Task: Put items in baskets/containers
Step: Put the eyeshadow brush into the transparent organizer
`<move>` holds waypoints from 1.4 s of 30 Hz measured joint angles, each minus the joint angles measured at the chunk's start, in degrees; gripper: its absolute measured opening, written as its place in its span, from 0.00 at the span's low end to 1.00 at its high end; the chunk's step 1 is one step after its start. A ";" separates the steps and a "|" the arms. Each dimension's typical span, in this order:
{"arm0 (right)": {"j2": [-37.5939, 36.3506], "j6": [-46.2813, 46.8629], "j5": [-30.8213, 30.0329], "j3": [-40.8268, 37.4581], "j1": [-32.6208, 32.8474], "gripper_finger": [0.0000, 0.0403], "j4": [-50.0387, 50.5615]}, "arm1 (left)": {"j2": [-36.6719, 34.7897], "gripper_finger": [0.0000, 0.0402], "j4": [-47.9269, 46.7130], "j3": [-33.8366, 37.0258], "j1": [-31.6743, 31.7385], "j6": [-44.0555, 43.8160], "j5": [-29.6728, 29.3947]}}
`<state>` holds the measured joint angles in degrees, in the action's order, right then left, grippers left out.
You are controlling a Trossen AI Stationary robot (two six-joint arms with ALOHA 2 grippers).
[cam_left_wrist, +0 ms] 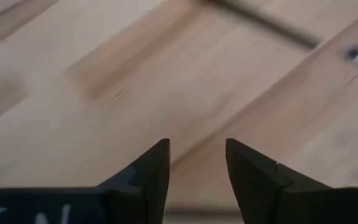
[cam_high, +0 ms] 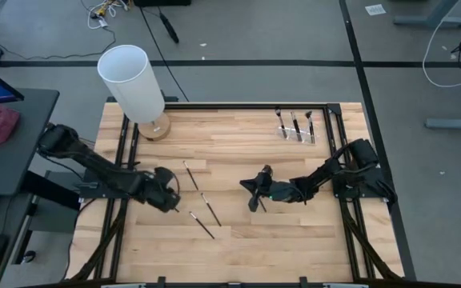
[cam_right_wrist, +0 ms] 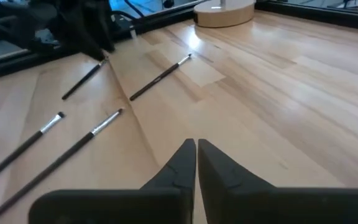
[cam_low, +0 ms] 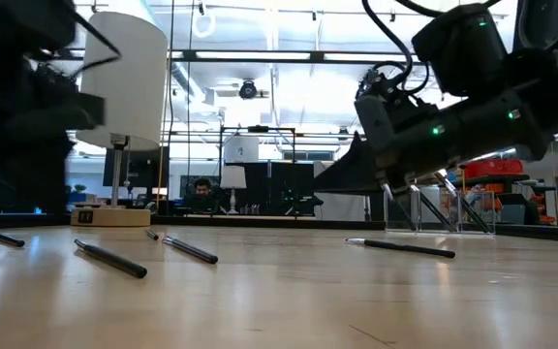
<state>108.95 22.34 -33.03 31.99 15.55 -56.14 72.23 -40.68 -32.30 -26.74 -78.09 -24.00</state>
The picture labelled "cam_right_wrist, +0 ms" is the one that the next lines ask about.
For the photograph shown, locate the angled tip makeup brush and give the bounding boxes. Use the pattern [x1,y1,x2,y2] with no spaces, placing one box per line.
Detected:
[0,111,66,190]

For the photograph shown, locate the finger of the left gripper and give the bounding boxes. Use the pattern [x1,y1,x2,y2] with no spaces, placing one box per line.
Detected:
[84,0,117,54]
[52,0,108,62]

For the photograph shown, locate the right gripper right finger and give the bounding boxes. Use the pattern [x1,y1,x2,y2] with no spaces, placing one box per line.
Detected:
[197,139,358,224]

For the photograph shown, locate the white shade wooden base lamp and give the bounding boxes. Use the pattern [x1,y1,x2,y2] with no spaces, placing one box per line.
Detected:
[193,0,257,29]

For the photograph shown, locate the thin black makeup brush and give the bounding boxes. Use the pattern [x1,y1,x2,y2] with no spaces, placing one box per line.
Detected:
[61,58,109,101]
[0,107,124,219]
[129,53,193,102]

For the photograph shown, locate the black aluminium table frame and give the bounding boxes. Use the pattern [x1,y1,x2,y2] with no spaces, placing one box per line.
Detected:
[0,0,358,83]

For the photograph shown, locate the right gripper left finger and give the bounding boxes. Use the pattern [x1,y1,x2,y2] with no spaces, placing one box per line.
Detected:
[28,139,197,224]

